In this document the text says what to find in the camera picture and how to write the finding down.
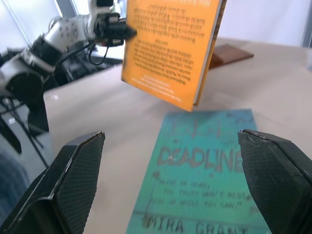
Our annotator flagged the dark background equipment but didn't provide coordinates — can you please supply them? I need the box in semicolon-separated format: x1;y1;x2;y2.
55;46;123;85

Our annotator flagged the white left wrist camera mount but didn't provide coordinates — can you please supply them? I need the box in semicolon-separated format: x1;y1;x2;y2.
86;0;115;39

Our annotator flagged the black stand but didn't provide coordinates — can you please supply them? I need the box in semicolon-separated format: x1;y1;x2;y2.
0;96;50;169

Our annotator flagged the teal Deadline paperback book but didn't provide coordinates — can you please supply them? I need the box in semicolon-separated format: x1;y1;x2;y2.
125;109;272;234

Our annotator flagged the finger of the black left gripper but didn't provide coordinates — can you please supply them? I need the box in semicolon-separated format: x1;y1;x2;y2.
121;22;137;41

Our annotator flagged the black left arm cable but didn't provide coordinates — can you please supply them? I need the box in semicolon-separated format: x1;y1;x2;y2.
58;41;110;66

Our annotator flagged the brown wooden bookshelf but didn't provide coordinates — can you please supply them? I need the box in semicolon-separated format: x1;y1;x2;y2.
209;43;254;70

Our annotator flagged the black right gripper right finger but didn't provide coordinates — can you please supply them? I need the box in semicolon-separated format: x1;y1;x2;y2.
237;129;312;234

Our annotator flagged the orange hardcover book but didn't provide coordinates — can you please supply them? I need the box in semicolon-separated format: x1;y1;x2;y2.
121;0;227;112

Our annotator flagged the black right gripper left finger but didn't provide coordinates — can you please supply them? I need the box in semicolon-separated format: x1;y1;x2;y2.
0;131;106;234

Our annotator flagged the blue fabric item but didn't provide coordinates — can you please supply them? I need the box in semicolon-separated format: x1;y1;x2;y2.
0;146;31;220

